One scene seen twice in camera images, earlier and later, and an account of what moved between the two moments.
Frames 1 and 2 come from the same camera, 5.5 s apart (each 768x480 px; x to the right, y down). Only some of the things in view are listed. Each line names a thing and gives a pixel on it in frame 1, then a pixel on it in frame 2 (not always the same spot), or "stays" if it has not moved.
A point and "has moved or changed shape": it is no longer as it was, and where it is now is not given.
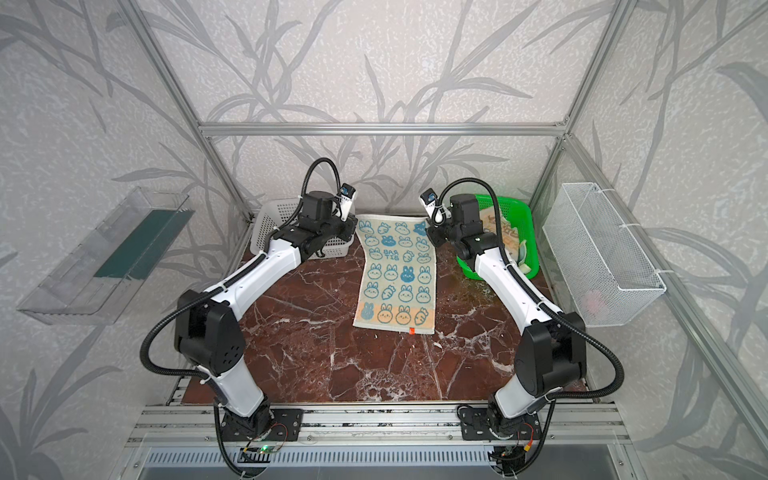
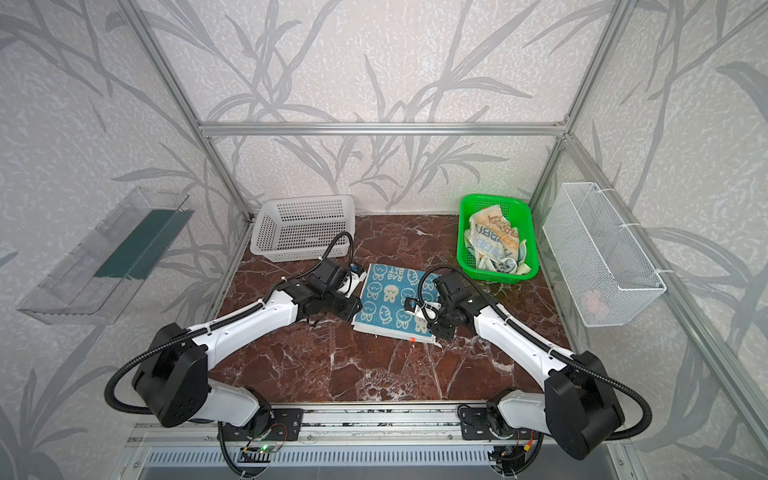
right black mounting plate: [475, 426] stays
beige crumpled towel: [512, 243] stays
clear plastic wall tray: [92, 281] stays
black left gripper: [336, 226] -> [346, 303]
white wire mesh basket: [608, 274] stays
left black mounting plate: [285, 426] stays
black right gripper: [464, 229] -> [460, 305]
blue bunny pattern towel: [397, 289] has moved or changed shape
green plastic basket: [522, 219] stays
